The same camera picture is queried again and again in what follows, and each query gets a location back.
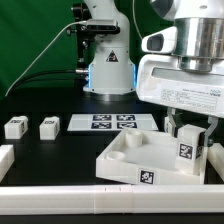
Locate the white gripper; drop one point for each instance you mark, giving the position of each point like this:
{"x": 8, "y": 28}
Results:
{"x": 160, "y": 81}

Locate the white square tabletop tray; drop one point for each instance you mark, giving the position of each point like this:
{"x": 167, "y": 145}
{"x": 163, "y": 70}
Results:
{"x": 145, "y": 157}

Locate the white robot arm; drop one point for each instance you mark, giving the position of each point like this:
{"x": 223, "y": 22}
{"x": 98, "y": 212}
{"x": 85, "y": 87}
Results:
{"x": 183, "y": 67}

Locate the right white side block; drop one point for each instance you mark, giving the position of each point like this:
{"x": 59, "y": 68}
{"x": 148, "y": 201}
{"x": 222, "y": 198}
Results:
{"x": 216, "y": 158}

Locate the white side block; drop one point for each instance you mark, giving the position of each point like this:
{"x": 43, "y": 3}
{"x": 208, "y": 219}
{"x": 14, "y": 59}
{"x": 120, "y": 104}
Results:
{"x": 216, "y": 158}
{"x": 6, "y": 159}

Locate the left white side block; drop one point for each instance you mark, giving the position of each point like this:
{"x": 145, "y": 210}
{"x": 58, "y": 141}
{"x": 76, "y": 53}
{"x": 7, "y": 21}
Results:
{"x": 6, "y": 159}

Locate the white marker base plate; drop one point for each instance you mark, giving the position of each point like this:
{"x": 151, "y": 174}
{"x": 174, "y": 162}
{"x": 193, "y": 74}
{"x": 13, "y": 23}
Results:
{"x": 111, "y": 122}

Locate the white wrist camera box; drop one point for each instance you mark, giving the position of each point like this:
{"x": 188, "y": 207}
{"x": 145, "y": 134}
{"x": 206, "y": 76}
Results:
{"x": 162, "y": 42}

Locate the white front wall bar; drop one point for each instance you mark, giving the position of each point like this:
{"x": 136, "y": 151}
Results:
{"x": 101, "y": 199}

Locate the grey camera on mount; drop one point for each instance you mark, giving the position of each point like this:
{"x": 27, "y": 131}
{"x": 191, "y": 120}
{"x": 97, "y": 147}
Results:
{"x": 101, "y": 26}

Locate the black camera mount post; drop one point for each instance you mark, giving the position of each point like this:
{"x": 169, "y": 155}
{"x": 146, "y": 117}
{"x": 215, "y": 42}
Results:
{"x": 84, "y": 38}

